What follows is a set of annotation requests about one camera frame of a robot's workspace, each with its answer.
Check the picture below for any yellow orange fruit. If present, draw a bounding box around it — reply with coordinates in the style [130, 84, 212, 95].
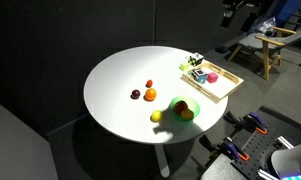
[180, 108, 195, 121]

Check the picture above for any green plastic bowl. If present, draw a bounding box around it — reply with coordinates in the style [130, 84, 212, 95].
[169, 96, 201, 122]

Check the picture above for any dark purple plum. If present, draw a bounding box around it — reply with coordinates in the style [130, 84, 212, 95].
[130, 89, 142, 100]

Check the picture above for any yellow lemon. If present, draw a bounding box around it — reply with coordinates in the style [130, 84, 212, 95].
[151, 109, 163, 122]

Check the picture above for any red apple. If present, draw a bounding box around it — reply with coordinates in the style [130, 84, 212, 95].
[174, 100, 188, 116]

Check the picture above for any lime green cube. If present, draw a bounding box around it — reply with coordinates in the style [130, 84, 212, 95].
[179, 62, 191, 72]

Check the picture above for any blue white patterned cube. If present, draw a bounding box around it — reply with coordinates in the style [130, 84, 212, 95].
[191, 68, 208, 84]

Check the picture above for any black white checkered box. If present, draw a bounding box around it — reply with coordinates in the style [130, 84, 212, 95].
[187, 52, 205, 67]

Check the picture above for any pink cube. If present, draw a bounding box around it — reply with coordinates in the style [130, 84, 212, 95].
[206, 71, 220, 84]

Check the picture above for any light wooden tray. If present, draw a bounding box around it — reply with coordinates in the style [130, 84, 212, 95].
[180, 60, 245, 104]

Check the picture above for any white table leg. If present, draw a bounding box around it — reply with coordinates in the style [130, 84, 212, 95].
[154, 143, 171, 178]

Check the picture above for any dark shoe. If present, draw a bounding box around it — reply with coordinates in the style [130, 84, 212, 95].
[214, 45, 229, 54]

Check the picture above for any purple clamp orange tip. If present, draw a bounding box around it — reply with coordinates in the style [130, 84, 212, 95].
[199, 134, 251, 162]
[224, 110, 269, 135]

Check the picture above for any wooden armchair grey cushion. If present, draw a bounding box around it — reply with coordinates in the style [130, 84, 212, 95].
[227, 25, 301, 81]

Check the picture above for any clear plastic bag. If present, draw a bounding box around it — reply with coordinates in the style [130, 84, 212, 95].
[255, 17, 278, 37]

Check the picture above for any blue fabric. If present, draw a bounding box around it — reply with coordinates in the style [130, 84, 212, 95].
[275, 0, 301, 25]

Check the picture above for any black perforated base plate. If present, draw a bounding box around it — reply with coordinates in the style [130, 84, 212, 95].
[234, 128, 301, 180]

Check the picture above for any silver aluminium rail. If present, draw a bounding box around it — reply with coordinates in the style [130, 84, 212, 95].
[277, 135, 295, 150]
[257, 168, 279, 180]

